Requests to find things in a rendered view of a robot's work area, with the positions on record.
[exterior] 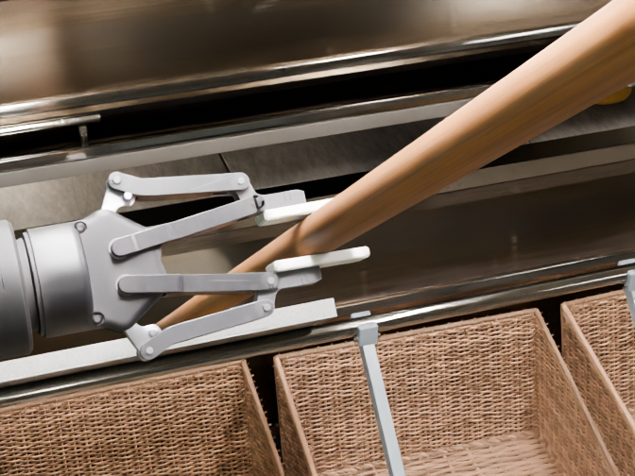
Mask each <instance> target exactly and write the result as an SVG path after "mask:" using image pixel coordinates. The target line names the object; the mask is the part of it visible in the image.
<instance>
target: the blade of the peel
mask: <svg viewBox="0 0 635 476"><path fill-rule="evenodd" d="M334 317H337V314H336V309H335V302H334V299H333V298H328V299H323V300H319V301H313V302H308V303H303V304H299V305H294V306H289V307H283V308H279V309H275V310H274V313H273V314H271V315H270V316H267V317H265V318H263V319H260V320H256V321H253V322H249V323H247V324H244V325H240V326H237V327H233V328H230V329H226V330H224V331H218V332H215V333H211V334H208V335H204V336H201V337H198V338H195V339H192V340H188V341H185V342H181V343H178V344H175V345H172V346H171V347H169V348H167V349H166V350H165V351H163V352H162V353H161V354H159V355H158V356H163V355H167V354H172V353H177V352H183V351H187V350H192V349H201V348H206V347H210V346H215V345H220V344H225V343H230V342H234V341H239V340H244V339H249V338H253V337H258V336H263V335H268V334H272V333H277V332H287V331H292V330H296V329H301V328H306V327H311V326H313V325H316V324H318V323H320V322H323V321H326V320H329V319H331V318H334ZM136 351H137V350H136V349H135V347H134V346H133V345H132V344H131V342H130V341H129V340H128V338H123V339H118V340H112V341H108V342H103V343H98V344H93V345H89V346H83V347H78V348H69V349H65V350H60V351H54V352H49V353H45V354H40V355H35V356H30V357H25V358H20V359H15V360H10V361H5V362H1V363H0V388H1V387H6V386H11V385H15V384H20V383H29V382H34V381H38V380H43V379H48V378H53V377H58V376H62V375H67V374H72V373H78V372H82V371H87V370H92V369H97V368H101V367H106V366H115V365H120V364H124V363H129V362H134V361H139V359H138V358H137V355H136ZM158 356H157V357H158Z"/></svg>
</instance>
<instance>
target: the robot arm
mask: <svg viewBox="0 0 635 476"><path fill-rule="evenodd" d="M105 190H106V193H105V196H104V200H103V203H102V207H101V210H97V211H95V212H93V213H92V214H91V215H89V216H88V217H86V218H84V219H82V220H78V221H74V222H68V223H62V224H56V225H50V226H44V227H38V228H33V229H26V232H23V233H22V238H18V240H16V239H15V235H14V231H13V227H12V225H11V223H10V222H9V221H8V220H1V221H0V360H3V359H7V358H13V357H18V356H23V355H28V354H30V353H31V351H32V350H33V336H32V332H36V331H38V333H39V335H40V336H44V338H50V337H56V336H61V335H65V334H71V333H76V332H85V331H91V330H96V329H106V330H110V331H113V332H123V333H124V334H125V335H126V337H127V338H128V340H129V341H130V342H131V344H132V345H133V346H134V347H135V349H136V350H137V351H136V355H137V358H138V359H139V360H140V361H142V362H147V361H150V360H152V359H153V358H155V357H157V356H158V355H159V354H161V353H162V352H163V351H165V350H166V349H168V348H169V347H171V346H172V345H175V344H178V343H181V342H185V341H188V340H192V339H195V338H198V337H201V336H204V335H208V334H211V333H215V332H221V331H224V330H226V329H230V328H233V327H237V326H240V325H244V324H247V323H249V322H253V321H256V320H260V319H263V318H265V317H267V316H270V315H272V314H273V313H274V310H275V305H274V301H275V297H276V294H277V292H278V291H279V290H283V289H289V288H295V287H301V286H306V285H311V284H313V283H316V282H317V281H319V280H321V279H322V277H321V273H320V268H321V267H327V266H333V265H339V264H349V263H355V262H359V261H361V260H363V259H365V258H367V257H368V256H369V255H370V254H369V248H368V247H366V246H362V247H357V248H351V249H344V250H338V251H333V252H328V253H321V254H315V255H309V256H303V257H298V258H292V259H285V260H279V261H275V262H273V263H271V264H269V265H268V266H267V267H266V272H265V273H231V274H196V275H181V274H166V272H165V269H164V267H163V264H162V262H161V253H162V247H167V246H169V245H171V244H174V243H177V242H179V241H182V240H185V239H188V238H192V237H195V236H198V235H200V234H203V233H206V232H209V231H212V230H217V229H220V228H223V227H226V226H228V225H231V224H234V223H237V222H240V221H243V220H246V219H249V218H251V217H253V216H257V217H256V218H255V219H256V224H257V226H259V227H262V226H267V225H273V224H279V223H283V222H289V221H294V220H300V219H304V218H306V217H307V216H309V215H310V214H311V213H313V212H315V211H316V210H317V209H319V208H320V207H322V206H323V205H324V204H326V203H327V202H329V201H330V200H332V198H330V199H324V200H320V201H314V202H308V203H306V200H305V195H304V191H301V190H292V191H286V192H281V193H276V194H270V195H259V194H257V193H256V192H255V191H254V190H253V188H252V187H251V185H250V183H249V177H248V176H247V175H246V174H244V173H229V174H215V175H200V176H185V177H171V178H136V177H134V176H130V175H127V174H123V173H120V172H114V173H111V174H110V176H109V177H108V179H107V181H106V183H105ZM216 196H232V197H233V198H234V200H235V202H233V203H230V204H227V205H224V206H221V207H218V208H215V209H212V210H209V211H206V212H201V213H198V214H195V215H192V216H189V217H186V218H183V219H181V220H178V221H175V222H171V223H166V224H163V225H160V226H157V227H154V228H151V229H148V228H146V227H144V226H142V225H140V224H138V223H136V222H134V221H132V220H130V219H128V218H126V217H125V216H123V215H121V214H118V213H116V211H117V210H118V209H121V208H129V207H130V206H131V205H132V204H133V203H134V201H160V200H174V199H188V198H202V197H216ZM233 294H255V296H254V301H253V302H252V303H249V304H246V305H242V306H239V307H235V308H232V309H229V310H226V311H223V312H219V313H216V314H210V315H206V316H203V317H200V318H197V319H193V320H190V321H186V322H183V323H180V324H177V325H174V326H171V327H169V328H167V329H165V330H163V331H162V330H161V329H160V328H159V327H158V326H156V325H149V326H146V327H142V326H139V325H138V324H137V323H136V322H137V321H138V320H139V319H140V318H141V317H142V316H143V315H144V314H145V313H146V312H147V311H148V310H149V309H150V308H151V307H152V306H153V305H154V303H155V302H156V301H157V300H158V299H159V298H166V297H176V296H203V295H233Z"/></svg>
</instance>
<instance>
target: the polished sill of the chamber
mask: <svg viewBox="0 0 635 476"><path fill-rule="evenodd" d="M634 159H635V126H633V127H622V128H617V129H611V130H605V131H599V132H595V133H589V134H583V135H577V136H572V137H566V138H560V139H555V140H549V141H543V142H538V143H533V144H522V145H520V146H518V147H516V148H515V149H513V150H511V151H509V152H508V153H506V154H505V155H503V156H501V157H500V158H498V159H496V160H494V161H492V162H490V163H488V164H486V165H485V166H483V167H481V168H479V169H477V170H476V171H474V172H472V173H470V174H468V175H467V176H466V177H464V178H462V179H460V180H458V181H456V182H454V183H453V184H451V185H449V186H447V187H445V188H444V189H442V190H440V191H438V192H437V193H436V194H441V193H447V192H451V191H457V190H463V189H468V188H473V187H479V186H484V185H490V184H495V183H500V182H506V181H512V180H516V179H527V178H532V177H537V176H543V175H548V174H554V173H559V172H564V171H570V170H575V169H580V168H586V167H592V166H596V165H602V164H608V163H613V162H622V161H628V160H634ZM371 171H372V170H371ZM371 171H366V172H360V173H354V174H348V175H343V176H337V177H331V178H322V179H316V180H310V181H305V182H299V183H293V184H287V185H282V186H276V187H271V188H265V189H260V190H254V191H255V192H256V193H257V194H259V195H270V194H276V193H281V192H286V191H292V190H301V191H304V195H305V200H306V203H308V202H314V201H320V200H324V199H330V198H334V197H336V196H338V195H339V194H340V193H342V192H343V191H345V190H346V189H347V188H349V187H350V186H352V185H353V184H354V183H355V182H356V181H358V180H359V179H361V178H362V177H364V176H365V175H367V174H368V173H369V172H371ZM434 195H435V194H434ZM233 202H235V200H234V198H233V197H232V195H230V196H216V197H210V198H204V199H199V200H193V201H187V202H181V203H176V204H170V205H165V206H160V207H154V208H148V209H142V210H137V211H131V212H121V213H119V214H121V215H123V216H125V217H126V218H128V219H130V220H132V221H134V222H136V223H138V224H140V225H142V226H144V227H146V228H148V229H151V228H154V227H157V226H160V225H163V224H166V223H171V222H175V221H178V220H181V219H183V218H186V217H189V216H192V215H195V214H198V213H203V212H206V211H209V210H212V209H215V208H218V207H221V206H224V205H227V204H230V203H233ZM256 217H257V216H253V217H251V218H249V219H246V220H243V221H240V222H237V223H234V224H231V225H228V226H226V227H223V228H220V229H215V230H212V231H209V232H206V233H203V234H200V235H206V234H211V233H217V232H222V231H227V230H238V229H242V228H248V227H254V226H257V224H256V219H255V218H256ZM200 235H198V236H200Z"/></svg>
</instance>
